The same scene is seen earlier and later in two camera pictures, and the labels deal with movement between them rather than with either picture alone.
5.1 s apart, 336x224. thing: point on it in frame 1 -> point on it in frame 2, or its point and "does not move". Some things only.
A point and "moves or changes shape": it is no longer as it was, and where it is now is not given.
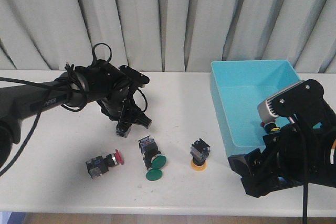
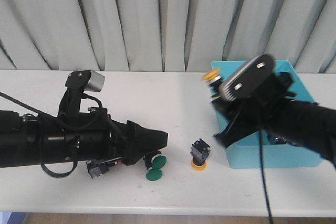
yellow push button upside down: (200, 150) does not move
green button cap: (154, 174) does not move
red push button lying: (98, 166) does not move
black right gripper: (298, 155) -> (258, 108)
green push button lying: (153, 158) does not move
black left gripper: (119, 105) -> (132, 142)
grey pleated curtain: (167, 22) does not move
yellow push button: (122, 129) moves or changes shape
